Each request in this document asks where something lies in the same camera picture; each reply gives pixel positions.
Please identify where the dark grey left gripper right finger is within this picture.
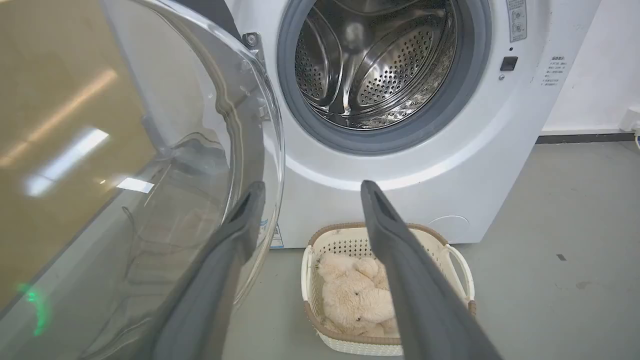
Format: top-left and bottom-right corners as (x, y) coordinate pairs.
(360, 180), (503, 360)

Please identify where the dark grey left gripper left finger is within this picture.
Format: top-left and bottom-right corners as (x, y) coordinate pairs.
(150, 181), (267, 360)

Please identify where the transparent washing machine door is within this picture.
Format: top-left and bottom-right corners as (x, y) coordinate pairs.
(0, 0), (286, 360)

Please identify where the white front-loading washing machine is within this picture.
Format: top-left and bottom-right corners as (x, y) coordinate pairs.
(172, 0), (603, 249)

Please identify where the cream plush teddy bear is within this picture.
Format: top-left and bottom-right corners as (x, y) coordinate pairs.
(317, 253), (400, 338)

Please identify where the white woven laundry basket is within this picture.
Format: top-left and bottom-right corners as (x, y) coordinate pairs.
(301, 222), (477, 357)

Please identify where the white wall socket plug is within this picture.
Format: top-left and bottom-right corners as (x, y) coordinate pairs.
(620, 105), (640, 151)

